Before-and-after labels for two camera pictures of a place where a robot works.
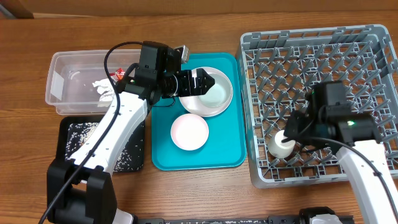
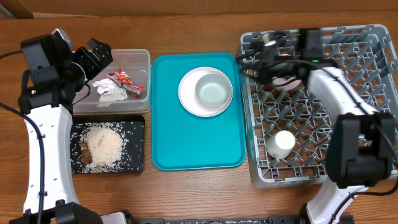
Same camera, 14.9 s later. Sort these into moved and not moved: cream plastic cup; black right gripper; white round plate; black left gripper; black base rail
Moved: black left gripper; black right gripper
Not moved: black base rail; cream plastic cup; white round plate
